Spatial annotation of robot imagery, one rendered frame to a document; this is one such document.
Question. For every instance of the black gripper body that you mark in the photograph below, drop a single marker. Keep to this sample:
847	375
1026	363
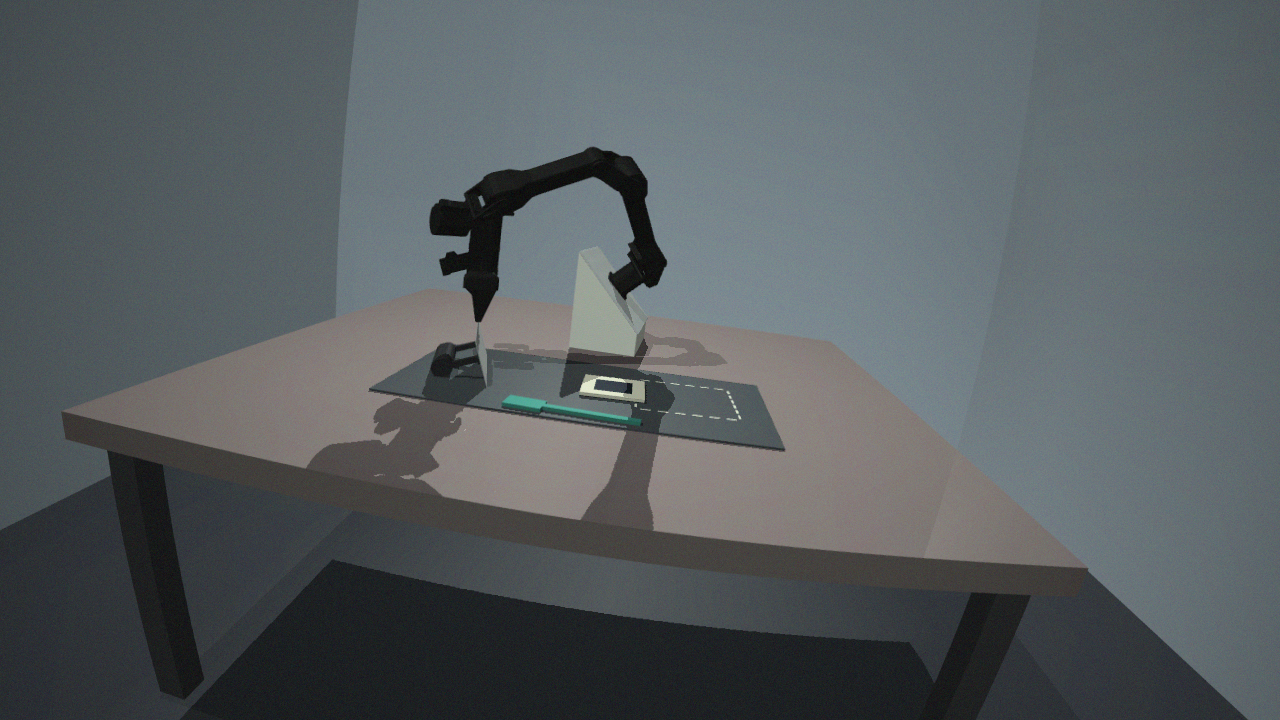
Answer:
486	258

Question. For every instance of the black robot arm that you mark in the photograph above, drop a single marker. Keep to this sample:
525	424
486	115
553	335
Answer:
507	191

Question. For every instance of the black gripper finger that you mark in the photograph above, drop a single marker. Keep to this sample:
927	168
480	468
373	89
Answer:
481	300

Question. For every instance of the cream square tile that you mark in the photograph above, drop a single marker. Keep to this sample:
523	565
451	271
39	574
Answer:
613	388

